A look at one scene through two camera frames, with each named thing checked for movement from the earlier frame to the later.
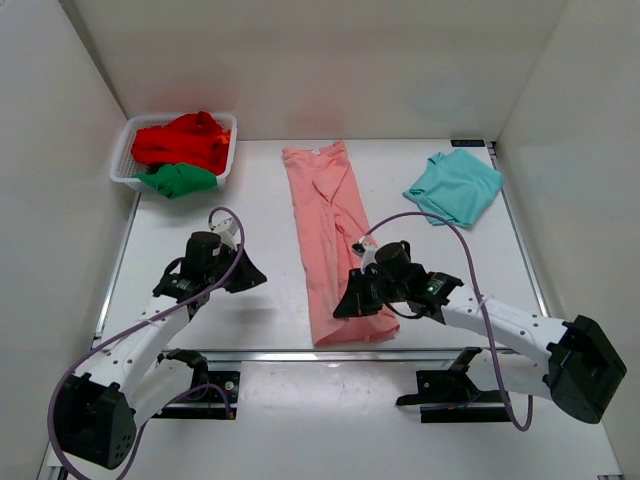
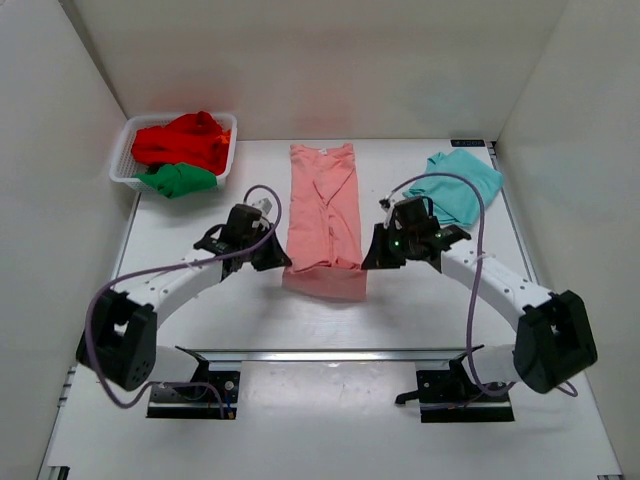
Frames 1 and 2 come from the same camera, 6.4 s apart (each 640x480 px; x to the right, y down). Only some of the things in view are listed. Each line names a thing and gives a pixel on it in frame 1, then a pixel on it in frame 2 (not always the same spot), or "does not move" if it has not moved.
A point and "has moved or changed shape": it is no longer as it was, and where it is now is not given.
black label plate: [467, 143] does not move
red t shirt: [195, 139] does not move
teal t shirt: [457, 187] does not move
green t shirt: [175, 180] does not move
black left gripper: [250, 274] -> [276, 257]
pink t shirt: [331, 218] has moved or changed shape
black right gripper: [355, 301] -> [377, 257]
